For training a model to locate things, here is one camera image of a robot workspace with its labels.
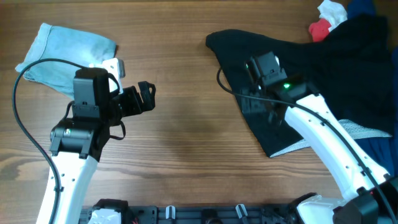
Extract white cloth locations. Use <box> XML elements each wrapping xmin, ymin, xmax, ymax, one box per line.
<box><xmin>317</xmin><ymin>0</ymin><xmax>348</xmax><ymax>32</ymax></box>

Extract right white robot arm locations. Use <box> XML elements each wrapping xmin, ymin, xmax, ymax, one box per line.
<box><xmin>243</xmin><ymin>52</ymin><xmax>397</xmax><ymax>223</ymax></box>

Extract navy blue garment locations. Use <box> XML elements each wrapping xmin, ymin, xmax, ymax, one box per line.
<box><xmin>347</xmin><ymin>0</ymin><xmax>397</xmax><ymax>177</ymax></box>

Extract red cloth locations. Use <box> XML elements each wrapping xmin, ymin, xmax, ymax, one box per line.
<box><xmin>308</xmin><ymin>18</ymin><xmax>331</xmax><ymax>42</ymax></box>

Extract folded light blue denim shorts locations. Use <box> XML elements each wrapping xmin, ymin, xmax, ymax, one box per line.
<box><xmin>16</xmin><ymin>23</ymin><xmax>116</xmax><ymax>98</ymax></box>

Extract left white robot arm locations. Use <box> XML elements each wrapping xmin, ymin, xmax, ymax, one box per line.
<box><xmin>37</xmin><ymin>68</ymin><xmax>156</xmax><ymax>223</ymax></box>

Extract black shorts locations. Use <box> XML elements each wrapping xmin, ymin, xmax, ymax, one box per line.
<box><xmin>206</xmin><ymin>14</ymin><xmax>396</xmax><ymax>157</ymax></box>

